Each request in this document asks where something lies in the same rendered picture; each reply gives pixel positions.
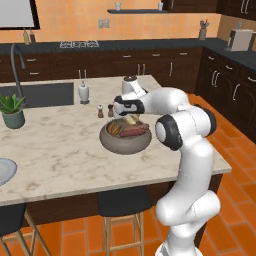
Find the dark grey sink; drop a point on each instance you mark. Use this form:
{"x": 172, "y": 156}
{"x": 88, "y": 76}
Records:
{"x": 40, "y": 95}

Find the dark grey tap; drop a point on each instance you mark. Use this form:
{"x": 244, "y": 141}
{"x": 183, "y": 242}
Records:
{"x": 15, "y": 66}

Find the olive bottle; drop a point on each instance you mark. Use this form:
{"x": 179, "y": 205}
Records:
{"x": 26, "y": 37}

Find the grey wall socket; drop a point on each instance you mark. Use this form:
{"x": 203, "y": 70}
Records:
{"x": 103, "y": 23}

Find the hob with white grates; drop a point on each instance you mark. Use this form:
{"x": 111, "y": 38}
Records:
{"x": 79, "y": 43}

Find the green plant in grey pot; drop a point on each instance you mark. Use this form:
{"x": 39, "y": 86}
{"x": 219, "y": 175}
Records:
{"x": 12, "y": 115}

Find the black stool with wooden legs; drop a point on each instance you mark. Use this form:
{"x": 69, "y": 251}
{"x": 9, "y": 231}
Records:
{"x": 11, "y": 218}
{"x": 123, "y": 201}

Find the white cup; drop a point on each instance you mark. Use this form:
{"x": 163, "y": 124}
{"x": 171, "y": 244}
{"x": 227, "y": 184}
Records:
{"x": 118, "y": 6}
{"x": 160, "y": 6}

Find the long dark base cupboard run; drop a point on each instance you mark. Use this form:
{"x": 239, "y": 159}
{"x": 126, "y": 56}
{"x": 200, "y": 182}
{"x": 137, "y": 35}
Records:
{"x": 110, "y": 65}

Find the dark brown bottle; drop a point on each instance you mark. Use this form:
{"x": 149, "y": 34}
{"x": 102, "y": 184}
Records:
{"x": 32, "y": 36}

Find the brown shaker with dark cap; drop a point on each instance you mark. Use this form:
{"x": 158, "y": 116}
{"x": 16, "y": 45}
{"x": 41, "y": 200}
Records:
{"x": 110, "y": 111}

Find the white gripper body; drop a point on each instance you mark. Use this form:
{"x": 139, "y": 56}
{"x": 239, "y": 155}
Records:
{"x": 119, "y": 110}

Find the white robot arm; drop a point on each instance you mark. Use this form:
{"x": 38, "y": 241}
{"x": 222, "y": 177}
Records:
{"x": 193, "y": 156}

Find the grey-brown bowl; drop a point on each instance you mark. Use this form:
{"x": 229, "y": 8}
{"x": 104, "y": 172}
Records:
{"x": 125, "y": 145}

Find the dark wall shelf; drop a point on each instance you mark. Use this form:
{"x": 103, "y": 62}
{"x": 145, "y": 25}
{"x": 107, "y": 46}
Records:
{"x": 137, "y": 11}

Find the white coffee machine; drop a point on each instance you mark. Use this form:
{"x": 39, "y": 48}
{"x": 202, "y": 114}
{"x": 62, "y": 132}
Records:
{"x": 239, "y": 39}

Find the brown bun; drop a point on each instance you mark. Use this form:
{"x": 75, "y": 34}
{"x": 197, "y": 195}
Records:
{"x": 115, "y": 128}

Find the pale yellow bun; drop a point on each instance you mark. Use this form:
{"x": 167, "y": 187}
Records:
{"x": 131, "y": 119}

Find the brown shaker with white cap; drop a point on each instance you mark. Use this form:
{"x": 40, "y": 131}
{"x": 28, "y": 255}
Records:
{"x": 100, "y": 112}

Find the short dark base cupboard run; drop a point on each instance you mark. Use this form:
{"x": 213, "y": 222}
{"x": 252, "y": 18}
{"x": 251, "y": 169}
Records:
{"x": 230, "y": 90}

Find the dark wooden wall cupboards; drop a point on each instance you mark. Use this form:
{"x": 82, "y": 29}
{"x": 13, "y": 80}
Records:
{"x": 213, "y": 6}

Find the grey pot with tools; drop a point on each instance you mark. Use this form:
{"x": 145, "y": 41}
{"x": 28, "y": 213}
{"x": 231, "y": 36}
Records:
{"x": 203, "y": 32}

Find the reddish-brown sausage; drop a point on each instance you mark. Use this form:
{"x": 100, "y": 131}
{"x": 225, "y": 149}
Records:
{"x": 131, "y": 132}
{"x": 139, "y": 126}

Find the black framed window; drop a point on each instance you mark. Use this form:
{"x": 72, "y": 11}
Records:
{"x": 16, "y": 13}

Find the dark wooden kitchen island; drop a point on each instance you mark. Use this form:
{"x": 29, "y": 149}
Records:
{"x": 66, "y": 205}

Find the grey plate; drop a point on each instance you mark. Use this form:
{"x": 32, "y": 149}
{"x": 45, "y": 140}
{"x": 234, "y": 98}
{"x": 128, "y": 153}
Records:
{"x": 5, "y": 170}

